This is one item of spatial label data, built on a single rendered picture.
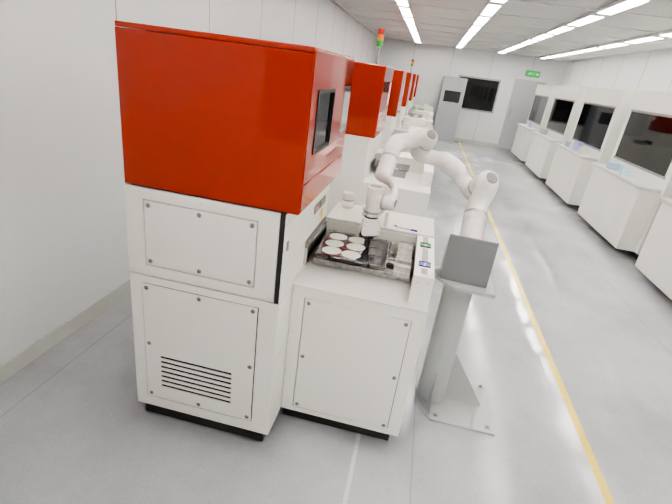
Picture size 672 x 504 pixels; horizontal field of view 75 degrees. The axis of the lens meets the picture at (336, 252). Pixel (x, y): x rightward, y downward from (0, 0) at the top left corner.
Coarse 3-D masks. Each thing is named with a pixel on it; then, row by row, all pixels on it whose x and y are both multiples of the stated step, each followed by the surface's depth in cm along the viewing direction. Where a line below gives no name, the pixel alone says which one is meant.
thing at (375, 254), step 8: (336, 232) 249; (344, 240) 239; (376, 240) 245; (320, 248) 224; (344, 248) 228; (368, 248) 233; (376, 248) 234; (384, 248) 236; (336, 256) 217; (360, 256) 222; (368, 256) 223; (376, 256) 224; (384, 256) 225; (376, 264) 215
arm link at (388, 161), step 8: (384, 160) 227; (392, 160) 228; (384, 168) 225; (392, 168) 227; (376, 176) 228; (384, 176) 224; (392, 184) 221; (392, 192) 220; (384, 200) 219; (392, 200) 218; (384, 208) 221; (392, 208) 219
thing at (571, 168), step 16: (592, 96) 803; (608, 96) 731; (624, 96) 677; (592, 112) 787; (608, 112) 718; (624, 112) 685; (576, 128) 852; (592, 128) 772; (608, 128) 706; (560, 144) 864; (576, 144) 790; (592, 144) 758; (608, 144) 706; (560, 160) 841; (576, 160) 757; (592, 160) 723; (608, 160) 714; (560, 176) 823; (576, 176) 743; (560, 192) 806; (576, 192) 749
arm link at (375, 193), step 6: (372, 186) 220; (378, 186) 221; (372, 192) 219; (378, 192) 218; (366, 198) 223; (372, 198) 220; (378, 198) 219; (366, 204) 223; (372, 204) 221; (378, 204) 220; (366, 210) 224; (372, 210) 222; (378, 210) 223
